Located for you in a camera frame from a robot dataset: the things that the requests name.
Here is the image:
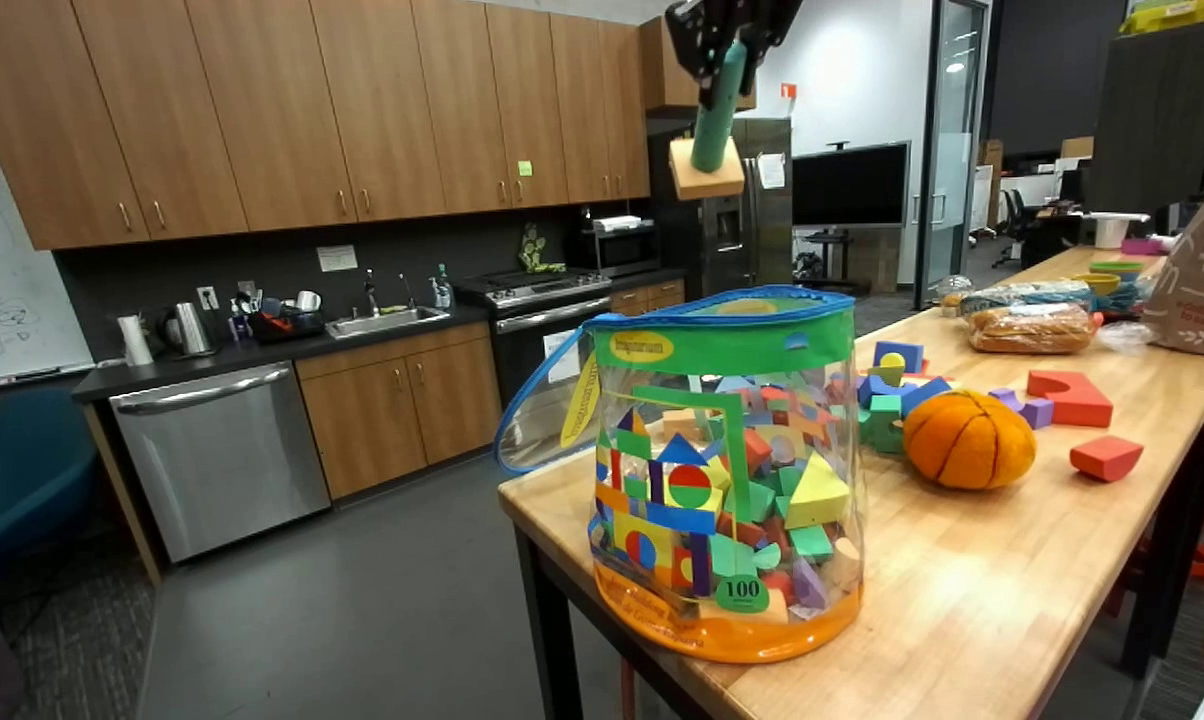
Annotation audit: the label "whiteboard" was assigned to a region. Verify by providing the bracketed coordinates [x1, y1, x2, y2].
[0, 71, 96, 392]

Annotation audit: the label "purple foam cube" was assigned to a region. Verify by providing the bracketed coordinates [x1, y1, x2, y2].
[1021, 399, 1057, 426]

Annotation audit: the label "clear plastic toy bag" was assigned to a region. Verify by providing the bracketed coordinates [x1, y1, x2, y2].
[495, 283, 866, 664]

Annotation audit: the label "lower wooden cabinets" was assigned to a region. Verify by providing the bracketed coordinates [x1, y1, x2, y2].
[298, 272, 685, 499]

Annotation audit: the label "stainless dishwasher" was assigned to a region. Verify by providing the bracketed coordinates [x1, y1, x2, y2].
[113, 363, 333, 564]

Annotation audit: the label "red half-round foam block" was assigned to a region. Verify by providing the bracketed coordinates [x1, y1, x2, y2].
[1069, 434, 1141, 482]

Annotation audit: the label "red arch foam block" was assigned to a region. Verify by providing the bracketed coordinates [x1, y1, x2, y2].
[1028, 372, 1113, 426]

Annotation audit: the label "wooden cabinets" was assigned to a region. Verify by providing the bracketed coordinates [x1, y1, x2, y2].
[0, 0, 692, 253]
[298, 272, 685, 499]

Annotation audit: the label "microwave oven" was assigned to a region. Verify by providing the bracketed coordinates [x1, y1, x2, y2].
[574, 214, 656, 272]

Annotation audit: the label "teal foam cylinder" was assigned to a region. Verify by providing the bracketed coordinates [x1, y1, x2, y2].
[692, 40, 748, 173]

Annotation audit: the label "tan foam block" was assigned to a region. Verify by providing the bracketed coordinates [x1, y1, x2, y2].
[670, 136, 746, 198]

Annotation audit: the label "orange plush basketball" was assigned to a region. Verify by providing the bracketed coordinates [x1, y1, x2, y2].
[905, 392, 1035, 490]

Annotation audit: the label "kitchen sink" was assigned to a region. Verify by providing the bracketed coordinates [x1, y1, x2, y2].
[324, 304, 453, 340]

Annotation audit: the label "upper wooden cabinets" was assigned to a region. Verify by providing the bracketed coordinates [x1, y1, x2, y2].
[0, 0, 692, 253]

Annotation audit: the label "black oven range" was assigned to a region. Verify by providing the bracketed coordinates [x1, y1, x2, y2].
[466, 269, 611, 396]

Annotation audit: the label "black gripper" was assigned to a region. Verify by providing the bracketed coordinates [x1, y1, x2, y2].
[659, 0, 806, 79]

